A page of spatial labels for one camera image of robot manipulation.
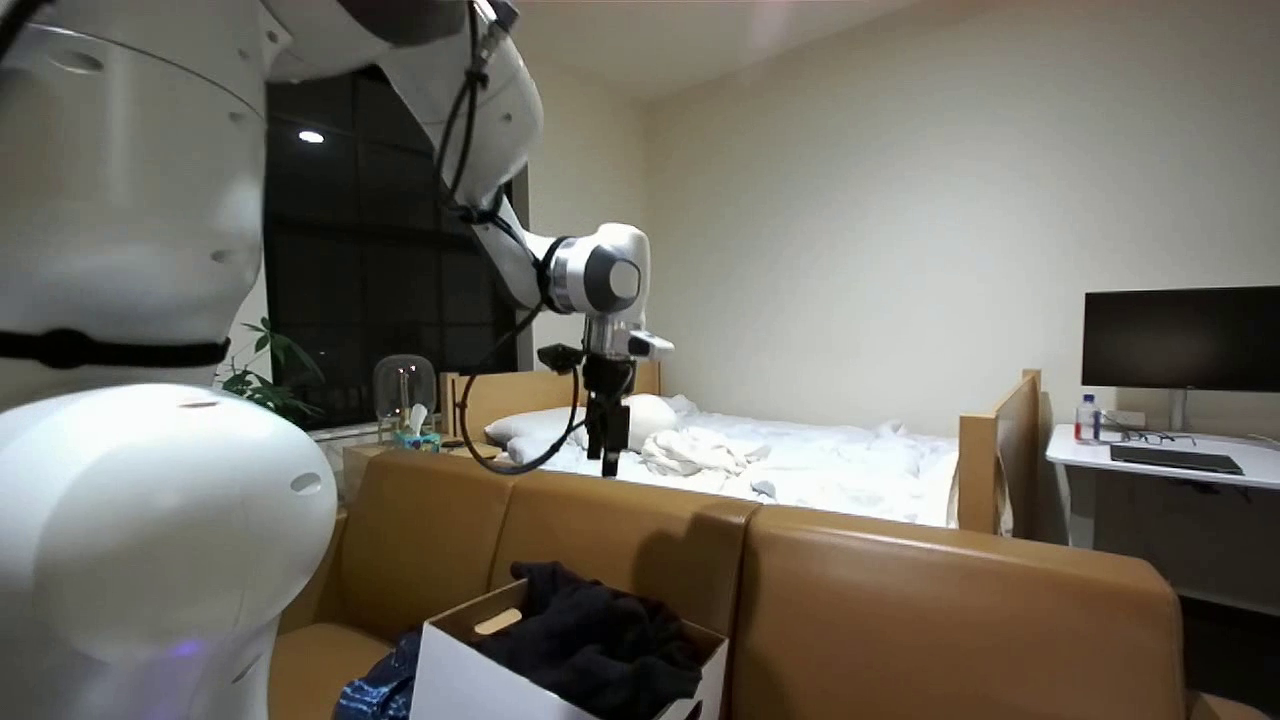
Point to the dark window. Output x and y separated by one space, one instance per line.
362 241

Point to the black computer monitor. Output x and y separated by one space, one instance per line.
1182 337

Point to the white cardboard box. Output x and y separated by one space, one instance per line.
460 684

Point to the blue bag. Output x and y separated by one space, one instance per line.
382 684

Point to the wooden chair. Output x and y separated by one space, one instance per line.
1018 464

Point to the white pillow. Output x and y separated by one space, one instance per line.
533 429

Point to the tan leather couch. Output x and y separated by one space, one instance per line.
932 625

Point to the black keyboard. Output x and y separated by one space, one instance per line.
1175 463

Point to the small plastic bottle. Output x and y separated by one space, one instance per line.
1091 422

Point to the glass dome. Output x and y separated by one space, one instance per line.
407 392

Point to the crumpled white blanket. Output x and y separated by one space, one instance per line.
700 452

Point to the bed with white sheet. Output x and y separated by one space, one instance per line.
853 472

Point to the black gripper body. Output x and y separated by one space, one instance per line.
611 401

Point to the black cloth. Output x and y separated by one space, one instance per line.
600 645

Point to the round white cushion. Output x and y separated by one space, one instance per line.
649 419

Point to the white desk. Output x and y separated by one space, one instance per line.
1175 514

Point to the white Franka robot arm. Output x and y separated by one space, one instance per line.
147 534

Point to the green potted plant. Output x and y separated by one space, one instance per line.
273 380

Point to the wooden bed headboard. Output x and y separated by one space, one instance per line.
514 388

